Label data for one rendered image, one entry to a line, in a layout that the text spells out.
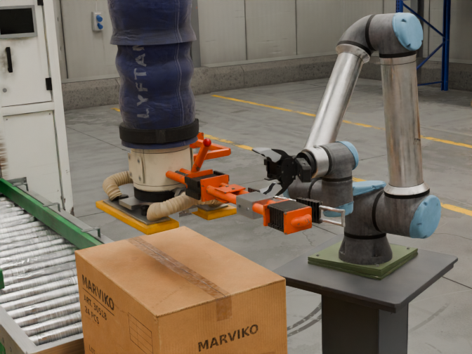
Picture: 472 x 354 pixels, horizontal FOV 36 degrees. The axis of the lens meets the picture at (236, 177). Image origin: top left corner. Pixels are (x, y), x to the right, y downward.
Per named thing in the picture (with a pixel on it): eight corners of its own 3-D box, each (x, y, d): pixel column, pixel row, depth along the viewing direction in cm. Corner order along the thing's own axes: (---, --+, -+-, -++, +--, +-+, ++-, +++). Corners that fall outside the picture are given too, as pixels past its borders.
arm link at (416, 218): (401, 225, 262) (385, 10, 242) (445, 232, 250) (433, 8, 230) (376, 239, 251) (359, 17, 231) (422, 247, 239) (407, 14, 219)
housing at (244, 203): (234, 213, 178) (234, 195, 176) (258, 208, 181) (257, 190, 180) (251, 220, 172) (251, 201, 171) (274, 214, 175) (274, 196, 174)
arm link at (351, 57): (342, 9, 243) (272, 195, 228) (374, 6, 235) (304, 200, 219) (359, 28, 251) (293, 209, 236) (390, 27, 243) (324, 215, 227)
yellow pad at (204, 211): (151, 195, 233) (149, 180, 232) (178, 189, 238) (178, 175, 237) (208, 221, 205) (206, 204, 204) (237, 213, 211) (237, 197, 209)
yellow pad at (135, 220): (95, 207, 223) (93, 191, 221) (125, 201, 228) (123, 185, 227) (147, 236, 195) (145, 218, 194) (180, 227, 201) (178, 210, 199)
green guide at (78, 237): (-1, 192, 461) (-3, 178, 459) (16, 188, 466) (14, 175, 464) (100, 264, 330) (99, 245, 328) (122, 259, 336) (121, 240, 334)
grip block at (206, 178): (183, 195, 195) (182, 174, 193) (214, 189, 200) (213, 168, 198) (199, 202, 188) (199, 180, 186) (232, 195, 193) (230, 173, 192)
